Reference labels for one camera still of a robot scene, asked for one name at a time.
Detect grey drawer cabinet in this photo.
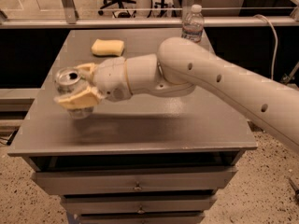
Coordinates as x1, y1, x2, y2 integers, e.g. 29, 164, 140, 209
7, 27, 258, 224

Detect silver green 7up can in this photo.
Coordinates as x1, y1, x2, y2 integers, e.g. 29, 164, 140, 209
54, 67, 93, 119

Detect grey drawer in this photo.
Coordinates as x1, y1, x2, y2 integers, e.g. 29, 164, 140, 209
62, 194, 217, 215
32, 166, 237, 195
78, 212, 205, 224

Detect grey middle drawer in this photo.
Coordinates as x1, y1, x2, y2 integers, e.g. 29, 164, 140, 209
62, 194, 217, 215

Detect black office chair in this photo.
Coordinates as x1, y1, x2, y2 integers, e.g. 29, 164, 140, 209
98, 0, 135, 16

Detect clear plastic water bottle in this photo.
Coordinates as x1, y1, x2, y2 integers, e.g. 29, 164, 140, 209
181, 4, 204, 43

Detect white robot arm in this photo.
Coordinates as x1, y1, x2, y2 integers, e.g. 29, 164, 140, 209
54, 37, 299, 150

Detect white cable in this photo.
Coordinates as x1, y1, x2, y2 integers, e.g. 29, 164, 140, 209
253, 14, 279, 80

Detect grey top drawer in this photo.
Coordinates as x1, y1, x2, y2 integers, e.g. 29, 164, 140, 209
32, 166, 237, 195

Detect grey bottom drawer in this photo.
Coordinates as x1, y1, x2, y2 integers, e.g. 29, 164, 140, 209
78, 212, 205, 224

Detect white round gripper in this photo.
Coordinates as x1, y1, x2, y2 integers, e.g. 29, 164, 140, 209
54, 57, 132, 110

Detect yellow sponge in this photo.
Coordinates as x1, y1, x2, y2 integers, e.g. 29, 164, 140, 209
92, 39, 124, 56

